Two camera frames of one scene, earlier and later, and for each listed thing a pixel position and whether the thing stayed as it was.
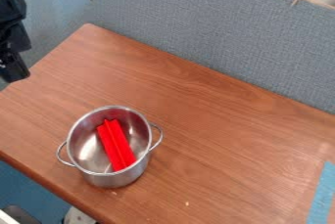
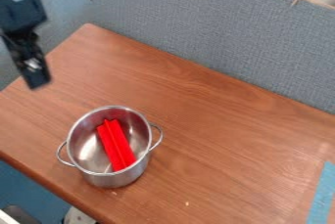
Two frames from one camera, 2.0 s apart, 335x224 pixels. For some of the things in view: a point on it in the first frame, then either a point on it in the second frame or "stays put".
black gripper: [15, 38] → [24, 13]
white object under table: [76, 216] stays put
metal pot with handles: [108, 145] stays put
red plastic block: [117, 145] stays put
